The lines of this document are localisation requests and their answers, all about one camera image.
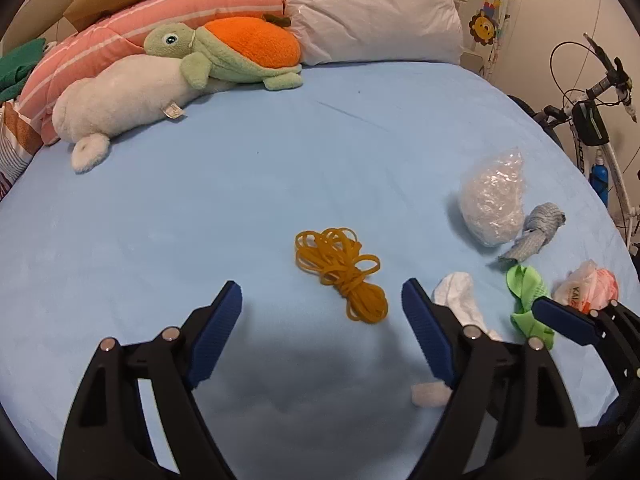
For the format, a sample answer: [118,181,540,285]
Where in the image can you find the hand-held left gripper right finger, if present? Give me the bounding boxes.
[401,278,586,480]

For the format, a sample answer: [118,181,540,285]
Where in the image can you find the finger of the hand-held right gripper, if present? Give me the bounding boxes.
[531,296,640,402]
[580,420,630,467]

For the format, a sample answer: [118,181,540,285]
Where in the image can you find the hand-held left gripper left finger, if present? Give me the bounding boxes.
[56,280,244,480]

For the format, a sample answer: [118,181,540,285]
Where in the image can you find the red white plastic bag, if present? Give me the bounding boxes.
[552,259,620,313]

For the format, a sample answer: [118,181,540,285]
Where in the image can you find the white sock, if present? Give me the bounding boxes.
[431,272,503,343]

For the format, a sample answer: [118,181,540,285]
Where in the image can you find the green ribbon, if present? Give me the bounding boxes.
[505,264,557,352]

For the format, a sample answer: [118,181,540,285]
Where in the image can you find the amber rubber band bundle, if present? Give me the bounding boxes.
[294,227,389,324]

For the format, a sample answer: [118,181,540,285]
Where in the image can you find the grey sock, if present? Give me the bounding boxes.
[497,202,567,265]

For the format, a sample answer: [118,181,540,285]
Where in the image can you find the clear plastic bag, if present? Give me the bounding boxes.
[457,147,527,248]

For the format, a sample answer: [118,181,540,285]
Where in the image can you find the blue water bottle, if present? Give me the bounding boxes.
[589,160,610,206]

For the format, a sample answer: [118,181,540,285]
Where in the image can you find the white bicycle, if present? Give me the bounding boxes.
[507,32,640,261]

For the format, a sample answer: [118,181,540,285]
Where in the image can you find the white plush toy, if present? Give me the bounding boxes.
[51,54,236,175]

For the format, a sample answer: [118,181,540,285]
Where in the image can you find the striped bedding bundle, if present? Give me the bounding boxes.
[0,100,45,201]

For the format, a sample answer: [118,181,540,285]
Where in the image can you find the green orange turtle plush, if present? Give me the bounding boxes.
[144,14,304,92]

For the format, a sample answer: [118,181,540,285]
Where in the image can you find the folded play mat lion print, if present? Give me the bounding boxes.
[445,0,513,81]

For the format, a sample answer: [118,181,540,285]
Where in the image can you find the pink striped pillow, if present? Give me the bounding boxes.
[17,0,287,147]

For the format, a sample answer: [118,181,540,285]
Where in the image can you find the white pillow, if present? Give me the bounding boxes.
[267,0,463,67]

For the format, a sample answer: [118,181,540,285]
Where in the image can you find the black bicycle frame bag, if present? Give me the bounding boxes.
[570,101,610,148]

